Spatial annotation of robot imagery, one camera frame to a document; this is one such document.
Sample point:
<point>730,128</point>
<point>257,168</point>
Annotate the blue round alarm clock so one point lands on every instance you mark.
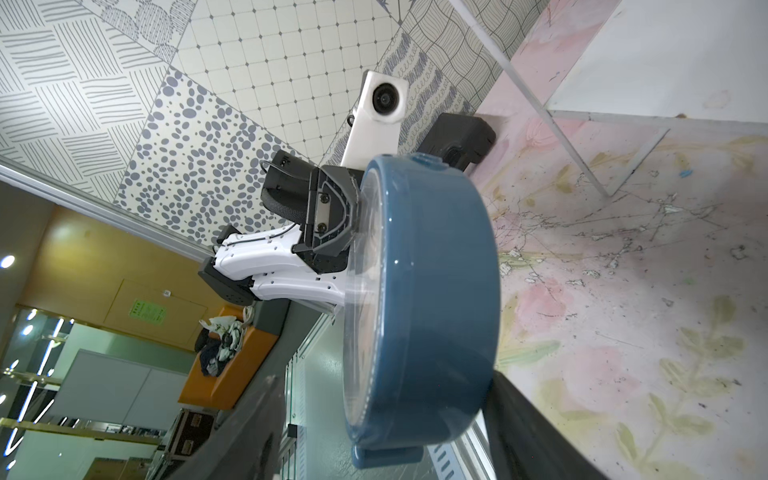
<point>422,310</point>

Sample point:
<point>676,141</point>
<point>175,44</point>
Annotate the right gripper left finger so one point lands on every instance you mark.
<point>247,444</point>

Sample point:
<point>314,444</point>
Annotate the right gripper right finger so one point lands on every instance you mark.
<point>524,444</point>

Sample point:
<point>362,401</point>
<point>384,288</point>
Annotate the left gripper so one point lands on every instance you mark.
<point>323,201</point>

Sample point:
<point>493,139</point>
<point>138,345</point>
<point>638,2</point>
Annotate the white two-tier shelf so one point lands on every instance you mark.
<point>665,64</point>

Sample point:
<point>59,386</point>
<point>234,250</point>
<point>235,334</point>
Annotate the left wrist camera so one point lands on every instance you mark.
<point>378,118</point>

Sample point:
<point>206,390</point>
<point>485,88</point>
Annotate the aluminium mounting rail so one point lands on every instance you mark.
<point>322,449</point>

